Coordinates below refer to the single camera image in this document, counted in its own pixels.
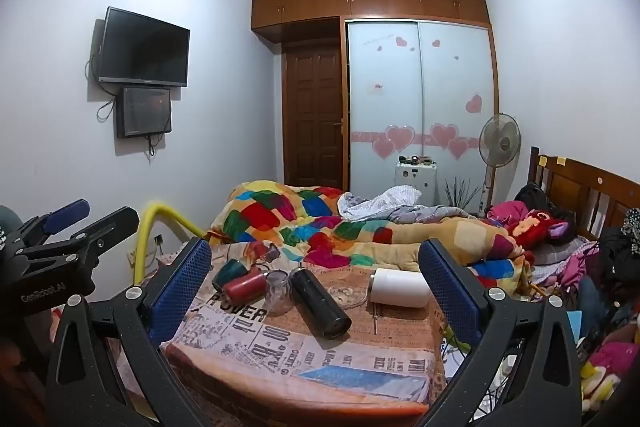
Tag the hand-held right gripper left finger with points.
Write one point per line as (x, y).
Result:
(182, 279)

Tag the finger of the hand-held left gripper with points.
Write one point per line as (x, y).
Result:
(65, 213)
(107, 227)

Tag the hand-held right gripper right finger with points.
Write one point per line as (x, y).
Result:
(450, 294)

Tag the dark green cup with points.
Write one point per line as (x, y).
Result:
(227, 274)

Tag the white cup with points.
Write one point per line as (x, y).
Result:
(400, 288)

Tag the red cup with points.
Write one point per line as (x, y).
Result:
(245, 287)

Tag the clear glass cup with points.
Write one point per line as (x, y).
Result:
(280, 294)

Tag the black tumbler cup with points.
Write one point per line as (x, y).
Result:
(320, 302)

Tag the yellow padded pipe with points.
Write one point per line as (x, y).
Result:
(142, 237)

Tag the small metal tool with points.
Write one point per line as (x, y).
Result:
(375, 319)

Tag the clear glass dish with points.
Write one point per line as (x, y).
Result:
(350, 298)

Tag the dry twig plant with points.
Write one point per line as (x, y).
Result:
(462, 194)

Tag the grey white crumpled cloth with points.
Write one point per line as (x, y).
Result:
(395, 204)

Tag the red plush toy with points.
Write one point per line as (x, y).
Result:
(537, 224)

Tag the colourful patchwork blanket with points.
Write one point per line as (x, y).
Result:
(280, 217)

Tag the small white appliance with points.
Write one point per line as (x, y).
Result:
(415, 182)

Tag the newspaper print table cloth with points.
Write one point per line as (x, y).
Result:
(280, 357)

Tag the pile of pink clothes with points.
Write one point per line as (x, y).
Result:
(575, 267)

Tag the white standing fan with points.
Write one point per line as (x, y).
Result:
(499, 139)

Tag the brown wooden headboard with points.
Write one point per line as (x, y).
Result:
(585, 187)

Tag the black bag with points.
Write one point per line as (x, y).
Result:
(620, 252)

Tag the pink yellow plush toys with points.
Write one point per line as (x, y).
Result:
(612, 369)

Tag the white sliding door wardrobe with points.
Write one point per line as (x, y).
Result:
(420, 97)

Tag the brown wooden door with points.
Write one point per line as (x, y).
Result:
(312, 117)

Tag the brown wooden overhead cabinet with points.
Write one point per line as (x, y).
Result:
(370, 2)

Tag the wall socket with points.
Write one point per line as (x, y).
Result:
(159, 240)

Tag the small black wall monitor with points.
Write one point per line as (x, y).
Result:
(145, 112)

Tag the black wall television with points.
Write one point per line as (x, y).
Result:
(142, 47)

